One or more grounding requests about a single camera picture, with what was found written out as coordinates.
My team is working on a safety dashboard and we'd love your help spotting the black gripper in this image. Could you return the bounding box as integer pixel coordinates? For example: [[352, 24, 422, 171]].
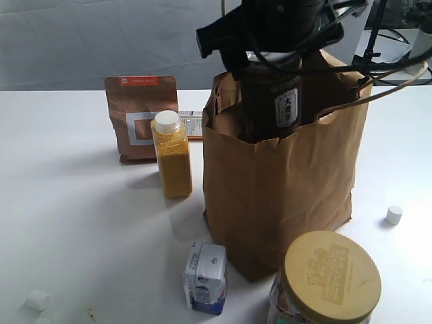
[[196, 0, 367, 78]]

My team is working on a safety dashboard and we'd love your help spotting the dark jar with pull-tab lid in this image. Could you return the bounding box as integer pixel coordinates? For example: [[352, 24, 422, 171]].
[[240, 52, 302, 142]]

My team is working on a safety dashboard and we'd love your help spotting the brown paper bag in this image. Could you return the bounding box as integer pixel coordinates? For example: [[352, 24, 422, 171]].
[[201, 0, 429, 284]]

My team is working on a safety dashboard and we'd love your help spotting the orange white flat box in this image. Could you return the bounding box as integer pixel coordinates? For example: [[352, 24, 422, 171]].
[[178, 111, 203, 140]]

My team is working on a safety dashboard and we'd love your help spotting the yellow grain plastic bottle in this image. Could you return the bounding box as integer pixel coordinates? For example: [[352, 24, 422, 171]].
[[151, 110, 192, 199]]

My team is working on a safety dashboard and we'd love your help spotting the brown kraft standup pouch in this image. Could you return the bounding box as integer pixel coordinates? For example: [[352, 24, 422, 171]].
[[105, 76, 178, 163]]

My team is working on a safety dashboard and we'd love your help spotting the black tripod stand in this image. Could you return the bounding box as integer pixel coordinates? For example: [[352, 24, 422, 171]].
[[352, 0, 387, 76]]

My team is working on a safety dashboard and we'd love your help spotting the white cup background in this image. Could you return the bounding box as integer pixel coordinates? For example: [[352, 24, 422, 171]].
[[409, 30, 432, 59]]

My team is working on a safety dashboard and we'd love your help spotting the small white milk carton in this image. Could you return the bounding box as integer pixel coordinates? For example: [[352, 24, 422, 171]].
[[183, 241, 227, 316]]

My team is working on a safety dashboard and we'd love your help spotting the white cap right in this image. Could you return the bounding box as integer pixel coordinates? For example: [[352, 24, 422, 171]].
[[385, 205, 403, 225]]

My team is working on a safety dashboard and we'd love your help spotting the white cap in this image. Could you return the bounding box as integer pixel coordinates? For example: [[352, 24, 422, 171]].
[[385, 205, 403, 225], [34, 317, 51, 324], [25, 289, 51, 312]]

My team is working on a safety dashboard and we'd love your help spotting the jar with wooden lid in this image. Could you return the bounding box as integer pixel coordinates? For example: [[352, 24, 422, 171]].
[[267, 231, 381, 323]]

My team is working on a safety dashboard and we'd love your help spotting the white cap bottom left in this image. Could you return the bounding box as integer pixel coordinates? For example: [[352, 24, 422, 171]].
[[34, 317, 51, 324]]

